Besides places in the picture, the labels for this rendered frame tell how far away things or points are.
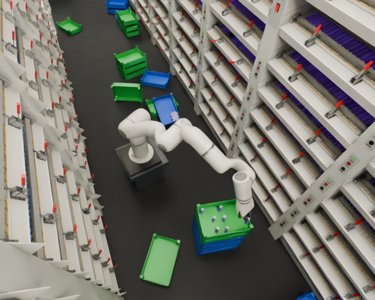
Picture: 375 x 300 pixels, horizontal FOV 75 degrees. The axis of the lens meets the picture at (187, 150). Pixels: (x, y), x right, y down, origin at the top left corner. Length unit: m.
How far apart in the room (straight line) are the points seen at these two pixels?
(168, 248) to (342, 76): 1.51
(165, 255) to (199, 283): 0.30
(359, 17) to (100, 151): 2.06
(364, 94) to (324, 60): 0.22
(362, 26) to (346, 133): 0.41
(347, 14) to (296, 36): 0.27
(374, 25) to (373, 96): 0.24
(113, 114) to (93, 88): 0.50
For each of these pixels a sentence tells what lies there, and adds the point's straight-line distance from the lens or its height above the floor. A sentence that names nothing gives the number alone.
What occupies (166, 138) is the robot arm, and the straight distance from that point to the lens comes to 1.28.
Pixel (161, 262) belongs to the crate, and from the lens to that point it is 1.92.
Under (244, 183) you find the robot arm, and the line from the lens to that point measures 1.23.
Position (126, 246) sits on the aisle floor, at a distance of 1.98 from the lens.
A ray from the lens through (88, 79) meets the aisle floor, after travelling 3.18.
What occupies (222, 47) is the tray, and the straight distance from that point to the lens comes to 1.87.
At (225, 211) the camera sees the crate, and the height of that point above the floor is 0.40.
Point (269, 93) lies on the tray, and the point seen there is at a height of 0.93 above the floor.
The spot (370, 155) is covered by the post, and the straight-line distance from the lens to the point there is 1.18.
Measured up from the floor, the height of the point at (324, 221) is 0.57.
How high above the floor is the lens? 1.89
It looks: 55 degrees down
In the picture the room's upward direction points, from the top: 4 degrees clockwise
